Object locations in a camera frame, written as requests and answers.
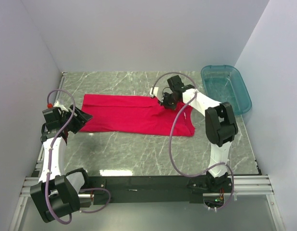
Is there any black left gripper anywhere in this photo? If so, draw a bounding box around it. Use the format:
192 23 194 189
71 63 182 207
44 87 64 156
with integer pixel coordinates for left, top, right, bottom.
60 104 93 134

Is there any red t shirt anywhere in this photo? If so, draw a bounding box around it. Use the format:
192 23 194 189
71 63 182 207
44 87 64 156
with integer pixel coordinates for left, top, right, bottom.
81 94 195 137

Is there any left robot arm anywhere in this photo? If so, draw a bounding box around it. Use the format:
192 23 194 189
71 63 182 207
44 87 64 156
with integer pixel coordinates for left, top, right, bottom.
30 101 93 223

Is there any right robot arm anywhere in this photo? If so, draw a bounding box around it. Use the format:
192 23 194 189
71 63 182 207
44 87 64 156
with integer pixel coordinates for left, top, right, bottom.
149 72 238 192

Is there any teal plastic bin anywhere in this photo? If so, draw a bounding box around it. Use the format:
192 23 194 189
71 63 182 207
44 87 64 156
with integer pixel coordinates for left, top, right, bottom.
201 65 252 115

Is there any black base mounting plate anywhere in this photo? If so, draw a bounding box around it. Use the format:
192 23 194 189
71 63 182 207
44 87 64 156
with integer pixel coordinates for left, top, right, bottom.
62 175 235 205

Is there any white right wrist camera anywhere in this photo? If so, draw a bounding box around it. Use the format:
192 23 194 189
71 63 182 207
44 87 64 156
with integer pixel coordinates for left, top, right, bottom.
149 87 162 100

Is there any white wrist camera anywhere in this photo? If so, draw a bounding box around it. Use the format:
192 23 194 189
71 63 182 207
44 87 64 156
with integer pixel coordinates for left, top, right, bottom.
149 87 162 100
47 100 68 112

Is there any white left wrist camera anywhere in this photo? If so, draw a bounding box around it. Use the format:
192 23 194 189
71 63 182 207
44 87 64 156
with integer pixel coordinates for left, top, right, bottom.
47 100 68 112

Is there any aluminium frame rail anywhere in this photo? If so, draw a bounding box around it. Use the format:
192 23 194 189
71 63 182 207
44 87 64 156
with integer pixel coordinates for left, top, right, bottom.
20 175 274 197

